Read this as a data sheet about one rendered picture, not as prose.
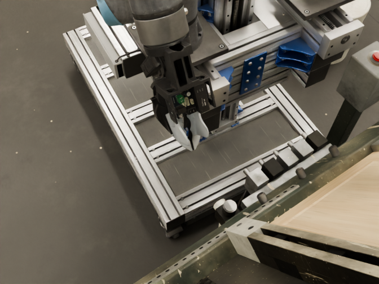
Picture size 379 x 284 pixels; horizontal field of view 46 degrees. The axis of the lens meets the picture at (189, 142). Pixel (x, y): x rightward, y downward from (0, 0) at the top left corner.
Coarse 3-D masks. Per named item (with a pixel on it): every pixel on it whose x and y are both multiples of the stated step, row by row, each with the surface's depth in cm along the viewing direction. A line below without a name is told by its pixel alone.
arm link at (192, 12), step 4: (184, 0) 114; (188, 0) 114; (192, 0) 115; (196, 0) 118; (184, 4) 115; (188, 4) 115; (192, 4) 116; (196, 4) 119; (188, 8) 117; (192, 8) 118; (196, 8) 120; (188, 12) 118; (192, 12) 119; (196, 12) 122; (188, 16) 119; (192, 16) 120; (188, 20) 120
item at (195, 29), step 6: (198, 18) 126; (192, 24) 122; (198, 24) 126; (192, 30) 124; (198, 30) 128; (192, 36) 125; (198, 36) 129; (192, 42) 126; (198, 42) 127; (192, 48) 127
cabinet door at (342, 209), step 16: (368, 160) 123; (352, 176) 118; (368, 176) 112; (320, 192) 118; (336, 192) 113; (352, 192) 108; (368, 192) 103; (304, 208) 113; (320, 208) 109; (336, 208) 104; (352, 208) 99; (368, 208) 95; (288, 224) 110; (304, 224) 105; (320, 224) 100; (336, 224) 96; (352, 224) 92; (368, 224) 89; (352, 240) 85; (368, 240) 83
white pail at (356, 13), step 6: (360, 0) 240; (366, 0) 240; (342, 6) 237; (348, 6) 237; (354, 6) 237; (360, 6) 237; (366, 6) 237; (348, 12) 235; (354, 12) 235; (360, 12) 235; (366, 12) 234; (354, 18) 232; (360, 18) 234; (336, 60) 261
